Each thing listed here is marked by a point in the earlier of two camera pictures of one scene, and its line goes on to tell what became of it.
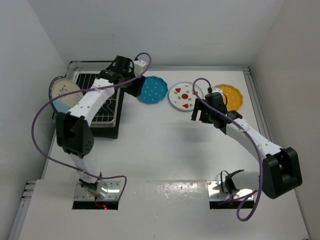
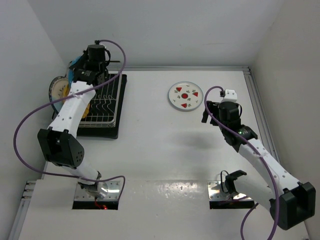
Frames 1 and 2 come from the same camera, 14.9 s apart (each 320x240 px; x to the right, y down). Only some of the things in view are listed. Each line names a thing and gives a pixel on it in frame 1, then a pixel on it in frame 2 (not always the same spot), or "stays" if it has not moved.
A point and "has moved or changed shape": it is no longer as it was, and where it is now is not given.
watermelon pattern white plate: [181, 97] stays
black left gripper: [135, 90] to [76, 65]
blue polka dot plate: [154, 89] to [70, 73]
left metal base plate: [113, 192] stays
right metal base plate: [215, 193] stays
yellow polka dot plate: [235, 98] has moved or changed shape
